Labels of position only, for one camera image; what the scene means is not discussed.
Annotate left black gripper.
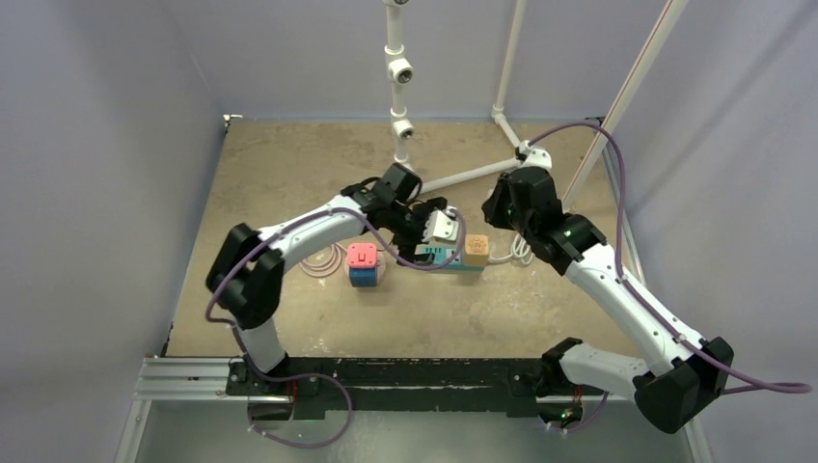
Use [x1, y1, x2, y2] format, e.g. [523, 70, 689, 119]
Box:
[386, 199, 447, 266]

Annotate teal power strip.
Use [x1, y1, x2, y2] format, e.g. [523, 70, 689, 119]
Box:
[420, 245, 486, 273]

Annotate round pink power socket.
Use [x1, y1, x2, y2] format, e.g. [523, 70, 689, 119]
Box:
[376, 251, 387, 286]

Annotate pink square plug adapter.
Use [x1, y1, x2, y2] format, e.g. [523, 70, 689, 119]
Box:
[346, 242, 378, 270]

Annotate tan cube plug adapter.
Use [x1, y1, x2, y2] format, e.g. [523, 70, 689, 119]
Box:
[462, 233, 490, 268]

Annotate pink cable with plug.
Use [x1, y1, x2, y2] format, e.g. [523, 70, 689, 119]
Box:
[298, 242, 349, 280]

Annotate blue cube socket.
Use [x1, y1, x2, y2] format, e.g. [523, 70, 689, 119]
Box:
[347, 267, 378, 287]

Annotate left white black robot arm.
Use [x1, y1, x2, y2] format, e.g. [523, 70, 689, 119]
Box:
[205, 163, 466, 395]

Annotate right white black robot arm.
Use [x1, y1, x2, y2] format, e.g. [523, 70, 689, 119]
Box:
[481, 167, 734, 434]

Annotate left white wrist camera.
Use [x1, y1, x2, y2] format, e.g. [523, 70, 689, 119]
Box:
[423, 206, 460, 244]

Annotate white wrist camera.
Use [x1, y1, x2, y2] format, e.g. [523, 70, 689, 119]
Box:
[423, 206, 460, 244]
[515, 140, 553, 172]

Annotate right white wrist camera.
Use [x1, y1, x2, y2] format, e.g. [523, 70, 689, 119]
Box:
[515, 140, 553, 172]

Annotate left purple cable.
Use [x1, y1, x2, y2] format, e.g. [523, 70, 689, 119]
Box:
[204, 205, 469, 449]

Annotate purple cable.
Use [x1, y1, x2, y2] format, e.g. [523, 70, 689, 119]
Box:
[527, 121, 813, 436]
[204, 205, 469, 449]

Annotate white coiled power cable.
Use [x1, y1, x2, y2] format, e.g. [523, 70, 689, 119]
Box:
[488, 231, 536, 267]

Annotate white PVC pipe frame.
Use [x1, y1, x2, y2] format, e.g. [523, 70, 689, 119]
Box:
[380, 0, 690, 209]

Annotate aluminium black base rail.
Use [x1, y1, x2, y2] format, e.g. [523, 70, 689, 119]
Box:
[135, 357, 601, 420]

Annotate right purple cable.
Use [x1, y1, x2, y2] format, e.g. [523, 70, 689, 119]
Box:
[527, 121, 813, 436]

